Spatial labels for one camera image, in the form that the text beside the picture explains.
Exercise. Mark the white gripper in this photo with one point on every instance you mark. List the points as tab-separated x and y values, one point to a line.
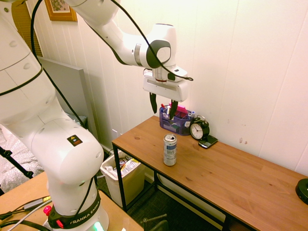
166	90

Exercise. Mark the black twin-bell alarm clock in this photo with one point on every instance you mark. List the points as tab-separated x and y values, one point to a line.
199	130

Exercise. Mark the cream plastic trash bin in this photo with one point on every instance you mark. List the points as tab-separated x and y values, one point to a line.
131	185

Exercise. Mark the wooden window blind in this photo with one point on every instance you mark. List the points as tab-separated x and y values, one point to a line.
24	21

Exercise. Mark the purple translucent desk organizer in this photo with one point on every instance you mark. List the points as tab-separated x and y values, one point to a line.
178	126

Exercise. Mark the grey flat panel board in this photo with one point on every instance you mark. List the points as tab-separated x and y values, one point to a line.
69	84

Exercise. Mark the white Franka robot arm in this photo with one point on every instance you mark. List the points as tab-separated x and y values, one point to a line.
60	156

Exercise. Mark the white patterned bed cover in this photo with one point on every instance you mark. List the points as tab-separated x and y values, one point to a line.
14	156

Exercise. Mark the silver blue drink can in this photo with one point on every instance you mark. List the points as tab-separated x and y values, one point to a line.
170	151

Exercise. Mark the black tripod stand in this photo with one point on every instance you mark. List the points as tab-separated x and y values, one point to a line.
16	164

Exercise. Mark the pink sticky note pad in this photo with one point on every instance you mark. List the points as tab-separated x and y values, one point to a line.
181	110

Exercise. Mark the white yellow snack bag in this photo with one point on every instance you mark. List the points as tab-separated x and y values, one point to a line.
129	166

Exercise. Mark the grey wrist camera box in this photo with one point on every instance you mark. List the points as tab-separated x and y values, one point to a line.
179	72

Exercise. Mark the wooden table black frame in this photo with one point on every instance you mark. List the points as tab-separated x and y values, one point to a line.
228	173

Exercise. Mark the red round plug connector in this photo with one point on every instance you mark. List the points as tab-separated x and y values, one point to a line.
47	210

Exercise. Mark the black round disc object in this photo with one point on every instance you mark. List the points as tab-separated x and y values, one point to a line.
302	191

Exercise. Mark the cream wall outlet plate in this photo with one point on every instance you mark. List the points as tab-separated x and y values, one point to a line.
115	133

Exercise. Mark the black keypad phone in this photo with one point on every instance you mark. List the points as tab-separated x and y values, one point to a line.
208	142

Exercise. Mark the wood framed picture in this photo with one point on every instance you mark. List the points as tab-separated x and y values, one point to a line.
60	14

